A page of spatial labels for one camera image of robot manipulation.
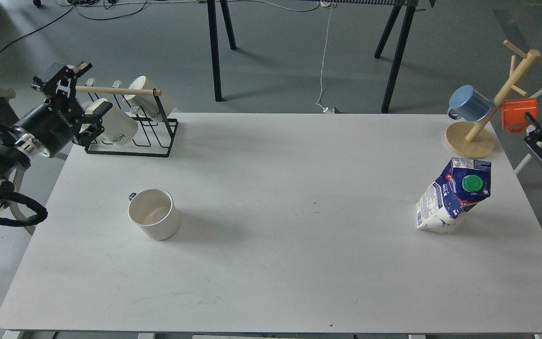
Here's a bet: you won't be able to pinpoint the black trestle table legs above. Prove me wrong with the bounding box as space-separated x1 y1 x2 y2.
205 0 237 102
374 0 419 113

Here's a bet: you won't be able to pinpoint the white mug rear on rack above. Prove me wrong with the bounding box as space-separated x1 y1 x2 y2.
123 75 178 122

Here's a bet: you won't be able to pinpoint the white mug front on rack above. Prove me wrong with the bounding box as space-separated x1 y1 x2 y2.
85 98 138 146

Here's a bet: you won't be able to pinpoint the black floor cable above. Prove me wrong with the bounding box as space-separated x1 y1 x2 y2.
0 0 149 69

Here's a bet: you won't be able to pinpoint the blue mug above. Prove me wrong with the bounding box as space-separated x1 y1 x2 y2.
447 84 494 124

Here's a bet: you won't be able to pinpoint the black trestle table legs right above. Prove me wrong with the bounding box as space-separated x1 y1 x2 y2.
374 0 419 113

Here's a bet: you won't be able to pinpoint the orange mug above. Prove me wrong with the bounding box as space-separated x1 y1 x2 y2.
501 98 538 133

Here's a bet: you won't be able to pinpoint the white ceramic mug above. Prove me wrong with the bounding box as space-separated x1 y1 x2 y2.
128 188 181 241

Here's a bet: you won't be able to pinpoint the white hanging cable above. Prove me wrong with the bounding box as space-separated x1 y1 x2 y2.
316 0 337 114

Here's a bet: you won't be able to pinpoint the black trestle table legs left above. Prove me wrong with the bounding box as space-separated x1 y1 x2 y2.
205 0 237 102

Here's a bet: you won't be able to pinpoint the wooden mug tree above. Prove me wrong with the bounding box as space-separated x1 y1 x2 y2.
445 40 542 159

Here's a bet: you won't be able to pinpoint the black wire mug rack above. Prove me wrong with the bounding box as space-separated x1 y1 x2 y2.
76 81 179 157

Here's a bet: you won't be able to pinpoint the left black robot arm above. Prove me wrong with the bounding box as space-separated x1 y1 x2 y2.
0 61 104 227

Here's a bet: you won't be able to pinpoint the blue white milk carton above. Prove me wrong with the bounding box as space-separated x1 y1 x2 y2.
415 157 491 234

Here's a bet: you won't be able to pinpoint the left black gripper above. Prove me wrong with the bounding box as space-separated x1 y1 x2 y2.
13 62 113 157

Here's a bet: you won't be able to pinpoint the white mug on rack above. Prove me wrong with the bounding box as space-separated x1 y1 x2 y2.
123 75 178 122
85 98 138 146

